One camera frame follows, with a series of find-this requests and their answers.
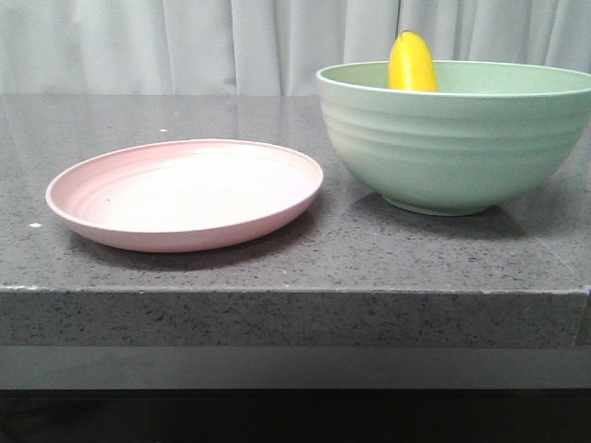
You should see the yellow banana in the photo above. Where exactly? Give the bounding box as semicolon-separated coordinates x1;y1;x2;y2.
387;30;439;92

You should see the pink plate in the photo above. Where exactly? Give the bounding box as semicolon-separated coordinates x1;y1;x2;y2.
46;139;323;253

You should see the green bowl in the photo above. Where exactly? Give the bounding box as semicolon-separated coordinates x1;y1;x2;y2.
317;61;590;216

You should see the white curtain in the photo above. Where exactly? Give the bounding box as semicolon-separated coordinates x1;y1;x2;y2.
1;1;590;96

